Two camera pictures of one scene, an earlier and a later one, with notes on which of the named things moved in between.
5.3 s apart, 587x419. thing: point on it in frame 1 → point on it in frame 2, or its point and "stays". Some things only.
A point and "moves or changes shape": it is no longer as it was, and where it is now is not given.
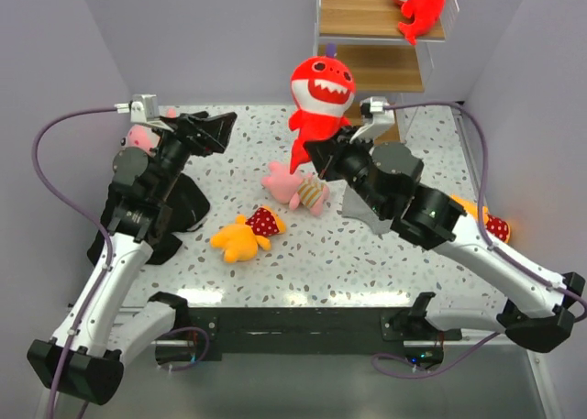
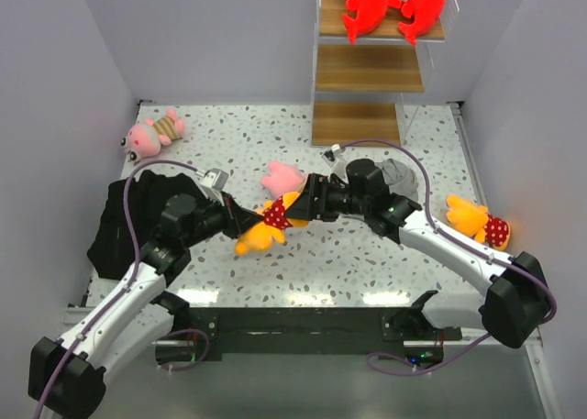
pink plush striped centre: [304, 189] stays
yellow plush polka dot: [241, 239] moves or changes shape
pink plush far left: [144, 136] stays
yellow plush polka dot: [494, 226] stays
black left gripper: [201, 133] → [238, 220]
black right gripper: [327, 154] → [307, 207]
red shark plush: [421, 0] stays
